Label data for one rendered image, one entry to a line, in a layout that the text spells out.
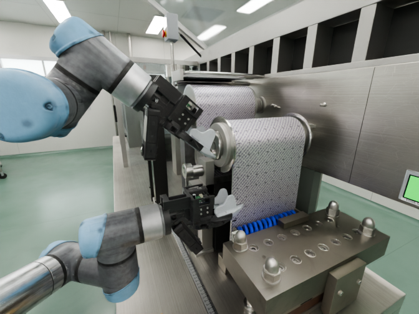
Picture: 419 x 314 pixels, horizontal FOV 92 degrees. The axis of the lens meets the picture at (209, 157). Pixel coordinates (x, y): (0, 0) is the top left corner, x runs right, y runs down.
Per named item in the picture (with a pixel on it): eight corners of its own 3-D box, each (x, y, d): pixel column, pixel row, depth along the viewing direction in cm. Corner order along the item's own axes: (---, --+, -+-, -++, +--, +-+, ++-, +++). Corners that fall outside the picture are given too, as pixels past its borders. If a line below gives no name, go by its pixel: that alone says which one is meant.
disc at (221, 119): (207, 162, 61) (207, 113, 57) (209, 162, 62) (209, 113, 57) (233, 181, 49) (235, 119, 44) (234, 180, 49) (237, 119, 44)
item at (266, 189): (229, 231, 55) (232, 167, 49) (293, 211, 64) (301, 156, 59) (231, 232, 54) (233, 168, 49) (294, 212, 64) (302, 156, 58)
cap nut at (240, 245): (229, 244, 49) (229, 228, 47) (242, 240, 50) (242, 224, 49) (237, 255, 45) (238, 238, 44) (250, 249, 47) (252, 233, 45)
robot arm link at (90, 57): (51, 57, 36) (79, 19, 36) (108, 97, 42) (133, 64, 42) (36, 49, 29) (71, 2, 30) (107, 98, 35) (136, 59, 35)
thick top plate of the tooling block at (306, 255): (222, 262, 51) (222, 242, 49) (328, 222, 67) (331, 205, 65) (264, 324, 37) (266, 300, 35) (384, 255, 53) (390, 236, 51)
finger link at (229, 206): (250, 193, 49) (216, 200, 46) (249, 214, 51) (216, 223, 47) (243, 188, 52) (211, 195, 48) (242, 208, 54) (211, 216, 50)
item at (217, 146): (214, 126, 50) (222, 154, 48) (221, 125, 50) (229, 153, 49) (204, 137, 56) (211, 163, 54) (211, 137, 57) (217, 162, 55)
